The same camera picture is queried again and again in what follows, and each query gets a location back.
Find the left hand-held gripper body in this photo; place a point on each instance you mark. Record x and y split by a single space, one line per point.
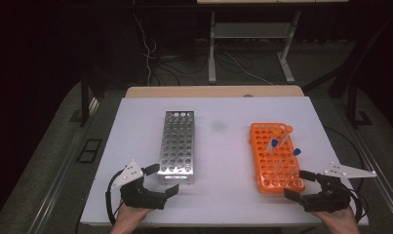
142 196

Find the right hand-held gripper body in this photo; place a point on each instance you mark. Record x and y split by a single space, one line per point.
330 198

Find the orange test tube rack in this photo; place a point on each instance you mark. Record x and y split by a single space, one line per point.
268 172

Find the metal test tube rack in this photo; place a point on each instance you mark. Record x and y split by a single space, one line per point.
177 146

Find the person's right hand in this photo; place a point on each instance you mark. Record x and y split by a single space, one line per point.
338 222

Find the person's left hand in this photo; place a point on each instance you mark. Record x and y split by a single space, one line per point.
127 221

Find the white table board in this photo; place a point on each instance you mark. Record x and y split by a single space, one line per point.
223 162

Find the black metal stand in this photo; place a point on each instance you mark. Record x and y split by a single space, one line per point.
352 100
84 97

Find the wooden table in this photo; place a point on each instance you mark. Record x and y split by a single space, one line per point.
213 91

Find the grey metal stand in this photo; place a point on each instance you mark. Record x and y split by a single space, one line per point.
249 31

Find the aluminium floor rail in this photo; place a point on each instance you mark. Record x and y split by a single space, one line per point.
59 169
376 169

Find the black floor socket frame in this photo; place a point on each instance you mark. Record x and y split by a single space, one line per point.
89 150

